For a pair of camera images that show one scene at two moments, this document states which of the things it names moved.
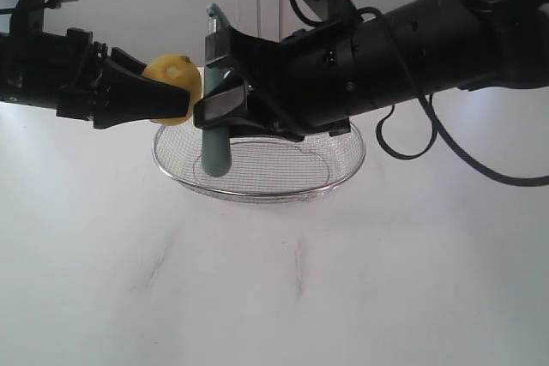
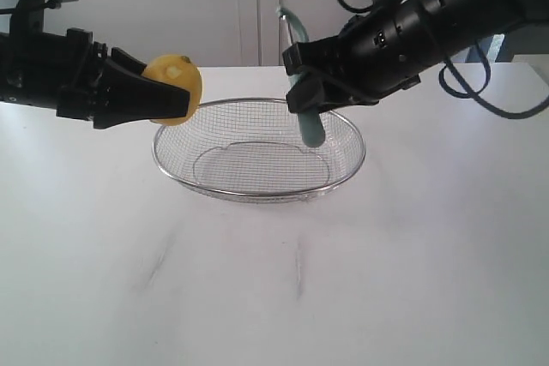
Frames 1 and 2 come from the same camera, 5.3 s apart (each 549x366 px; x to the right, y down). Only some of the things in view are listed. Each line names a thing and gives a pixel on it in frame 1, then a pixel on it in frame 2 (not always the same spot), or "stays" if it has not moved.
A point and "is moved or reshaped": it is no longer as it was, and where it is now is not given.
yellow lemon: (178, 70) stays
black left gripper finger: (122, 95) stays
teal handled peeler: (216, 141) is moved or reshaped
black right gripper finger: (226, 111) to (314, 95)
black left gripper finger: (129, 61) stays
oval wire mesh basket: (262, 169) stays
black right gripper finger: (230, 45) to (324, 53)
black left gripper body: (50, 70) stays
